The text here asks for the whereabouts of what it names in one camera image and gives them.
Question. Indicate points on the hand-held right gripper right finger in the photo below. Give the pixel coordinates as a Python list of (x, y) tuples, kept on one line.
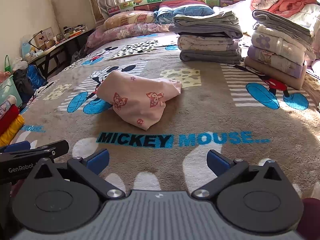
[(216, 162)]

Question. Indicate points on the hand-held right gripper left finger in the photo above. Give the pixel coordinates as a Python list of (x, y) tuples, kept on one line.
[(98, 161)]

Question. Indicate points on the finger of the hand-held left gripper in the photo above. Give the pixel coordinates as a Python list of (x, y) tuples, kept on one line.
[(15, 147), (57, 147)]

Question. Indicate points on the pink fox print shirt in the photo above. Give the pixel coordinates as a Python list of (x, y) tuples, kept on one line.
[(132, 97)]

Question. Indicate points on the dark clothes heap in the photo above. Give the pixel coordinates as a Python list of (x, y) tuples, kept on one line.
[(23, 85)]

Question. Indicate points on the pile of folded colourful clothes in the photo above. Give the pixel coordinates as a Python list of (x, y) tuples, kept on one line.
[(313, 66)]

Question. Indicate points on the yellow cloth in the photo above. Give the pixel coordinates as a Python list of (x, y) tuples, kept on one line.
[(13, 131)]

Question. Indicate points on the red cloth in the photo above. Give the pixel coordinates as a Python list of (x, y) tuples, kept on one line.
[(8, 118)]

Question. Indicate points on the floral rolled cloth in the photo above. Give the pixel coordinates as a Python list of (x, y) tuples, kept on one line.
[(6, 107)]

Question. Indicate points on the printed cartoon blanket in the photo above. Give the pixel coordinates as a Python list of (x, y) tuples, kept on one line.
[(212, 110)]

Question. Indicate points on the green storage bin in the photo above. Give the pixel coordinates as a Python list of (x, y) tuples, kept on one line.
[(8, 92)]

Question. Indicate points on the blue plastic bag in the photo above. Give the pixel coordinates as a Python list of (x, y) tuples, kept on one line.
[(36, 76)]

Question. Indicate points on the green bag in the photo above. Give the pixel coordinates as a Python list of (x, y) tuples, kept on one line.
[(7, 66)]

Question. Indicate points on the white plastic bag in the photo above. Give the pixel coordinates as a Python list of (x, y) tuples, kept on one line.
[(20, 65)]

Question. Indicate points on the blue and white packet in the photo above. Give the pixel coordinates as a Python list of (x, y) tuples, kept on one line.
[(25, 46)]

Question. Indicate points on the dark desk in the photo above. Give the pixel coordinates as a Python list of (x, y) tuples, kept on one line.
[(62, 45)]

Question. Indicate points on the dark grey folded sweatpants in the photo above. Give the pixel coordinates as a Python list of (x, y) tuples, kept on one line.
[(210, 56)]

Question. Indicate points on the black desk lamp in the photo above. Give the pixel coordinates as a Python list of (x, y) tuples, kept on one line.
[(33, 38)]

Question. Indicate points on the person's leg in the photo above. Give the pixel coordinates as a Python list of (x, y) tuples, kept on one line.
[(311, 217)]

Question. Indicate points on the purple quilted folded garment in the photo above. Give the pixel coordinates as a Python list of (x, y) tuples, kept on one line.
[(275, 60)]

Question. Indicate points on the white quilted printed garment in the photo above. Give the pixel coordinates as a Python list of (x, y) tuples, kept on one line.
[(205, 43)]

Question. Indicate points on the purple floral pillow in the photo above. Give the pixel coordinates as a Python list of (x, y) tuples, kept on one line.
[(125, 33)]

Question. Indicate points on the lavender grey folded garment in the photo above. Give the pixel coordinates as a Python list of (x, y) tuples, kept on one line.
[(207, 31)]

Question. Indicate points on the yellow cartoon pillow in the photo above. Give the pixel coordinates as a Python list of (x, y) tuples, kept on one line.
[(127, 20)]

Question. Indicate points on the blue folded quilt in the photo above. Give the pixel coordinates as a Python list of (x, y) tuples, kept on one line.
[(190, 12)]

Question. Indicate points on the grey ribbed folded garment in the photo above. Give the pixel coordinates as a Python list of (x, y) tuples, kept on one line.
[(280, 21)]

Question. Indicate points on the red folded blanket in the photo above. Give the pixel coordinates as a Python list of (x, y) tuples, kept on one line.
[(182, 4)]

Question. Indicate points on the picture frame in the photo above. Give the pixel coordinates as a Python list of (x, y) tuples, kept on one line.
[(45, 36)]

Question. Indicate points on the wooden window frame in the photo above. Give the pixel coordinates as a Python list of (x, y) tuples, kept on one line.
[(93, 0)]

